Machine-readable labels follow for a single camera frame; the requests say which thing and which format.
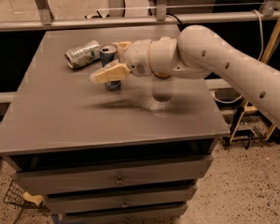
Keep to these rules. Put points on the black wire basket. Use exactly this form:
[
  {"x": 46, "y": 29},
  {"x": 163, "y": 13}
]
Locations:
[{"x": 14, "y": 195}]

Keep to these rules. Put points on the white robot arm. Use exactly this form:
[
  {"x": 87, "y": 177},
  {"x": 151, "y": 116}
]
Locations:
[{"x": 194, "y": 54}]

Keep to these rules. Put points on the grey metal railing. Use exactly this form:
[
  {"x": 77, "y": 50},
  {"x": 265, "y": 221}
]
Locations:
[{"x": 32, "y": 15}]

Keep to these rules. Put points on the grey drawer cabinet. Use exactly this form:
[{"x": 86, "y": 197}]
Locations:
[{"x": 105, "y": 157}]

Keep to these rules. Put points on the orange brown drink can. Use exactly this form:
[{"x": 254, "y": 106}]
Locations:
[{"x": 161, "y": 75}]

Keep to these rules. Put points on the blue silver redbull can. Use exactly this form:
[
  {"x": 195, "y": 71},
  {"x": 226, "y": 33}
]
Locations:
[{"x": 108, "y": 53}]

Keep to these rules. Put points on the crushed silver green can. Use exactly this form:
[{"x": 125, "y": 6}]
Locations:
[{"x": 83, "y": 55}]

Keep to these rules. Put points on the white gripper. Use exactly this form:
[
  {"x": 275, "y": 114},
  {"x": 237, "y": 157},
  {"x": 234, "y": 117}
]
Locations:
[{"x": 136, "y": 58}]

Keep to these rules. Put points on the yellow metal stand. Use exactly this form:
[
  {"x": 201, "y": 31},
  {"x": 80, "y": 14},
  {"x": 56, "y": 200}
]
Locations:
[{"x": 269, "y": 91}]

